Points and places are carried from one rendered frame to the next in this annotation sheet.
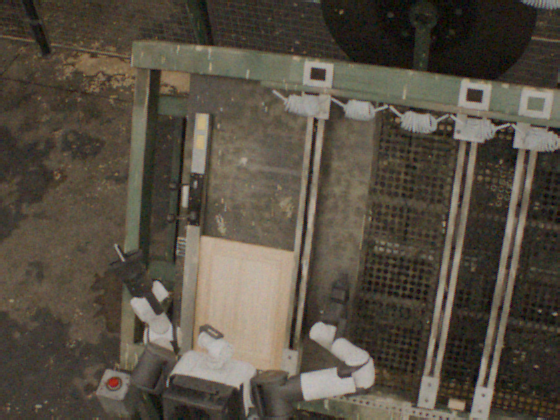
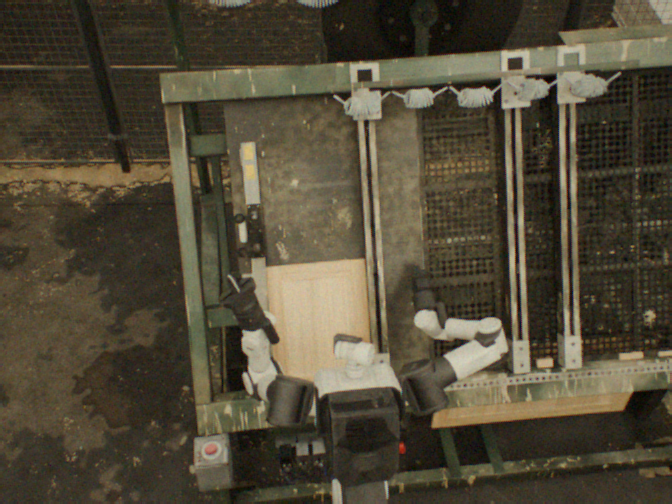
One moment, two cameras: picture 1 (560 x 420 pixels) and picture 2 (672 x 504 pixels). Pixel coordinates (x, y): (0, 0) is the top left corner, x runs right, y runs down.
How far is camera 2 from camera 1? 1.17 m
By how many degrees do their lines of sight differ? 23
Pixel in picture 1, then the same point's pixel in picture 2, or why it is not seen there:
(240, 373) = (385, 373)
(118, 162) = (53, 263)
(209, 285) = (283, 315)
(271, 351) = not seen: hidden behind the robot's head
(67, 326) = (60, 439)
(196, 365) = (338, 380)
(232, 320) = (312, 343)
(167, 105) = (200, 144)
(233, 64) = (277, 82)
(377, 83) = (422, 73)
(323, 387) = (473, 361)
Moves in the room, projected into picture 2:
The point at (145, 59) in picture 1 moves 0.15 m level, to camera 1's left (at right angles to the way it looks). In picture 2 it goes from (178, 92) to (137, 106)
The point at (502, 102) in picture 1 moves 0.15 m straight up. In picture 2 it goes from (540, 64) to (550, 25)
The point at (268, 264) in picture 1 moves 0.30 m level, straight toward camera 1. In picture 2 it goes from (338, 277) to (383, 331)
